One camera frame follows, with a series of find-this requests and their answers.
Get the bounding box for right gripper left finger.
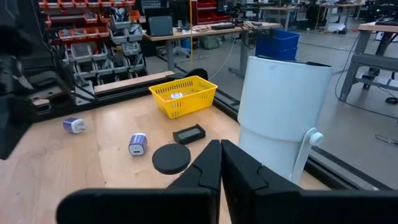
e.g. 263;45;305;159
55;139;222;224

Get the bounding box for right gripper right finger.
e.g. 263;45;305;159
221;139;398;224

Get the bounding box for white cylindrical cup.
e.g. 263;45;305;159
236;55;333;184

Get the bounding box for red shelf unit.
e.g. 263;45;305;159
191;0;233;25

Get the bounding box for grey legged wooden table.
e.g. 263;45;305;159
338;21;398;103

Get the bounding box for yellow plastic basket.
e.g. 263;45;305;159
148;75;218;120

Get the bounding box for wooden desk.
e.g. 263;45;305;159
142;21;282;78

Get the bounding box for blue stacked bins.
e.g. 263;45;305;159
255;28;301;62

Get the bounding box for small hourglass red sand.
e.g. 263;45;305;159
151;142;192;175

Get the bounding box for purple white usb charger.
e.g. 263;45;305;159
128;133;149;157
62;116;86;134

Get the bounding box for grey laptop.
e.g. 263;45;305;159
147;15;174;37

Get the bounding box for storage bin rack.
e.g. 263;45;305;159
37;0;147;88

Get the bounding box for black digital thermometer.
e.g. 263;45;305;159
172;123;206;146

